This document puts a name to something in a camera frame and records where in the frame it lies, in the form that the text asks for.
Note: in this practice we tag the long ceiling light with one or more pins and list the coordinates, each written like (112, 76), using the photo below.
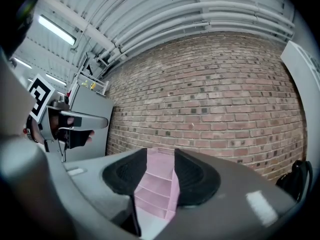
(57, 30)
(22, 62)
(56, 79)

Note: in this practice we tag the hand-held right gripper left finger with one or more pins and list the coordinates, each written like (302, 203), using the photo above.
(125, 174)

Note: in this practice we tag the person's left forearm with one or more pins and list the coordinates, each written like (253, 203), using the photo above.
(36, 134)

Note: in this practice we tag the black backpack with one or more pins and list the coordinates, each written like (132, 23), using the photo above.
(297, 179)

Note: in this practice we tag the person's left hand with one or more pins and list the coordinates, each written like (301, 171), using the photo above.
(77, 139)

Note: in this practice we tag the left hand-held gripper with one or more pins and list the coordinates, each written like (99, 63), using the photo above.
(40, 94)

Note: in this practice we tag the pink desk organizer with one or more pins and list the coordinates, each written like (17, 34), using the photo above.
(160, 174)

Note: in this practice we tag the white ceiling pipe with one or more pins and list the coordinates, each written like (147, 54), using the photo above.
(160, 36)
(200, 7)
(200, 17)

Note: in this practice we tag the yellow object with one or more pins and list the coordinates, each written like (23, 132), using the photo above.
(85, 83)
(93, 85)

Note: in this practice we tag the white board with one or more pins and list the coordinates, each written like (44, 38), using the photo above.
(302, 84)

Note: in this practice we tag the grey metal cabinet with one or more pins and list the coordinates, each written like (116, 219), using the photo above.
(92, 104)

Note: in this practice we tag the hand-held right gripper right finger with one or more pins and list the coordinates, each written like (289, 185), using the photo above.
(197, 179)

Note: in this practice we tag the black wristband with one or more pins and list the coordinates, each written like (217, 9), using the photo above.
(28, 131)

